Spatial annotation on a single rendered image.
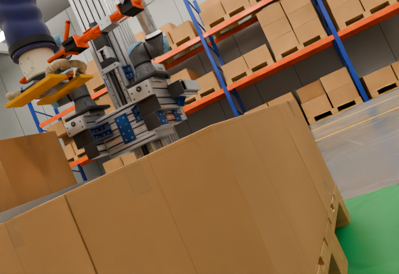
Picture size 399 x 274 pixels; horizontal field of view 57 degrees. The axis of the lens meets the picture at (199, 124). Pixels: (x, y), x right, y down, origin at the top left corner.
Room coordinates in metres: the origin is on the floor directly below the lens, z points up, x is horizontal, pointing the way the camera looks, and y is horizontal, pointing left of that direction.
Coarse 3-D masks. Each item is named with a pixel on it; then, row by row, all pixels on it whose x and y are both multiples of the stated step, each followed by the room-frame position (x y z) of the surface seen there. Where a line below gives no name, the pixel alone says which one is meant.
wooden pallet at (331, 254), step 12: (336, 192) 1.52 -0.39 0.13; (336, 204) 1.41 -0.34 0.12; (336, 216) 1.32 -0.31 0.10; (348, 216) 1.53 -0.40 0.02; (324, 240) 1.07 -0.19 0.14; (336, 240) 1.17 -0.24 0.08; (324, 252) 1.00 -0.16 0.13; (336, 252) 1.11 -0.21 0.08; (324, 264) 0.95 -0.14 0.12; (336, 264) 1.07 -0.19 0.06
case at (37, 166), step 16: (0, 144) 1.79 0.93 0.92; (16, 144) 1.87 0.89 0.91; (32, 144) 1.95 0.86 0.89; (48, 144) 2.04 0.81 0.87; (0, 160) 1.76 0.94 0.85; (16, 160) 1.83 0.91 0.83; (32, 160) 1.91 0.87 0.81; (48, 160) 2.00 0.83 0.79; (64, 160) 2.10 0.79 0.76; (0, 176) 1.78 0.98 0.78; (16, 176) 1.80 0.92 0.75; (32, 176) 1.88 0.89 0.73; (48, 176) 1.97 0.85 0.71; (64, 176) 2.06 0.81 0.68; (0, 192) 1.80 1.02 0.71; (16, 192) 1.77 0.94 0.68; (32, 192) 1.85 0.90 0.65; (48, 192) 1.93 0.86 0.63; (0, 208) 1.81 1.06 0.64
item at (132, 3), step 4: (124, 0) 1.55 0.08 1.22; (128, 0) 1.54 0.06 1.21; (132, 0) 1.53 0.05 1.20; (116, 4) 1.56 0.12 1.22; (120, 4) 1.56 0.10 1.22; (124, 4) 1.56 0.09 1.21; (128, 4) 1.55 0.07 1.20; (132, 4) 1.53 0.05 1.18; (136, 4) 1.54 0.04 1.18; (120, 8) 1.57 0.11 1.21; (124, 8) 1.56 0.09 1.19; (128, 8) 1.54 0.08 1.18; (132, 8) 1.55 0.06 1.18; (136, 8) 1.56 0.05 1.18; (140, 8) 1.58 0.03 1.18; (120, 12) 1.56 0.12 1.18; (124, 12) 1.56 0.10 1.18; (128, 12) 1.57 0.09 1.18; (132, 12) 1.59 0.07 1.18; (136, 12) 1.60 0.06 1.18; (128, 16) 1.61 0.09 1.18
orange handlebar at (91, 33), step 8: (136, 0) 1.54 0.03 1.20; (112, 16) 1.59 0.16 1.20; (120, 16) 1.62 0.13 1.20; (88, 32) 1.65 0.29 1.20; (96, 32) 1.68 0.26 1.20; (80, 40) 1.68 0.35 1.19; (88, 40) 1.71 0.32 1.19; (56, 56) 1.74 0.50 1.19; (64, 56) 1.78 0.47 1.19; (72, 72) 2.07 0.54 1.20; (24, 80) 1.85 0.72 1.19
